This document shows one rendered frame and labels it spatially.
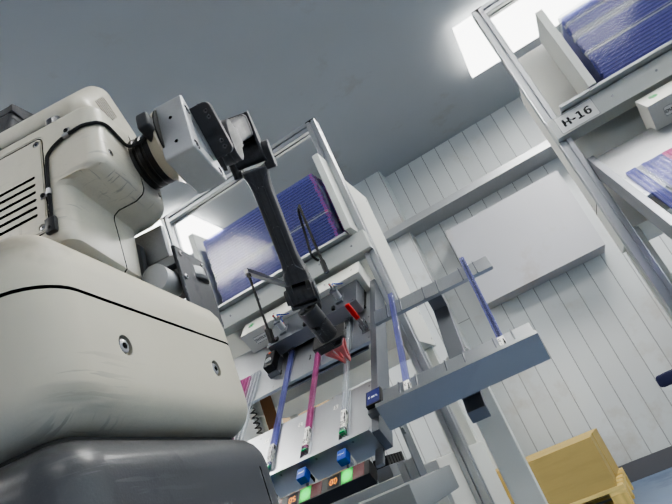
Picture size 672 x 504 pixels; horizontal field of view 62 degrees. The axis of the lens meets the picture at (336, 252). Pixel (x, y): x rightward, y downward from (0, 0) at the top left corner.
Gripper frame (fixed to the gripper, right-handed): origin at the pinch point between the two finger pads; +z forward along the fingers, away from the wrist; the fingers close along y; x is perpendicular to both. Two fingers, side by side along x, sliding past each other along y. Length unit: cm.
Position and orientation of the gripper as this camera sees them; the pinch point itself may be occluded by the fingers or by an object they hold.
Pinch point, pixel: (346, 358)
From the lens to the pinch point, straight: 160.5
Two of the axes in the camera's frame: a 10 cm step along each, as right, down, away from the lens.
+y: -8.3, 4.8, 2.8
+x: -0.4, 4.4, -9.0
